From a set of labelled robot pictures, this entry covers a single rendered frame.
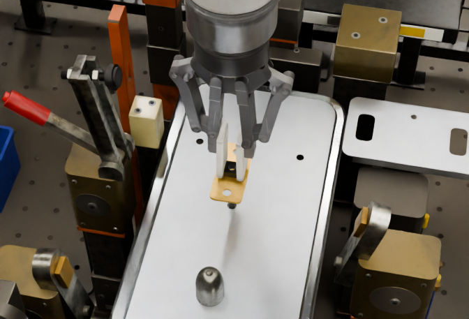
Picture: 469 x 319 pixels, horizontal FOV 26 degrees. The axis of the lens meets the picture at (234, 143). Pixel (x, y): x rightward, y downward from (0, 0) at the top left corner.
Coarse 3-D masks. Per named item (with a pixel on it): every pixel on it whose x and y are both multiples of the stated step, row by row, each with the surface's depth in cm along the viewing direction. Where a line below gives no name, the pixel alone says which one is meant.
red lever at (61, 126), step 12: (12, 96) 115; (24, 96) 116; (12, 108) 116; (24, 108) 116; (36, 108) 116; (36, 120) 117; (48, 120) 117; (60, 120) 118; (60, 132) 118; (72, 132) 118; (84, 132) 119; (84, 144) 119; (120, 156) 120
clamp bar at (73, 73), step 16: (80, 64) 109; (96, 64) 110; (112, 64) 109; (80, 80) 108; (96, 80) 109; (112, 80) 108; (80, 96) 110; (96, 96) 111; (96, 112) 112; (112, 112) 116; (96, 128) 114; (112, 128) 118; (96, 144) 117; (112, 144) 116; (112, 160) 118
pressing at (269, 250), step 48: (288, 96) 135; (192, 144) 130; (288, 144) 130; (336, 144) 130; (192, 192) 125; (288, 192) 125; (144, 240) 120; (192, 240) 121; (240, 240) 121; (288, 240) 121; (144, 288) 117; (192, 288) 117; (240, 288) 117; (288, 288) 117
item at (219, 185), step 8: (232, 144) 121; (232, 152) 120; (232, 160) 120; (248, 160) 120; (232, 168) 119; (248, 168) 119; (224, 176) 118; (232, 176) 118; (216, 184) 117; (224, 184) 117; (232, 184) 117; (240, 184) 117; (216, 192) 117; (232, 192) 117; (240, 192) 117; (216, 200) 116; (224, 200) 116; (232, 200) 116; (240, 200) 116
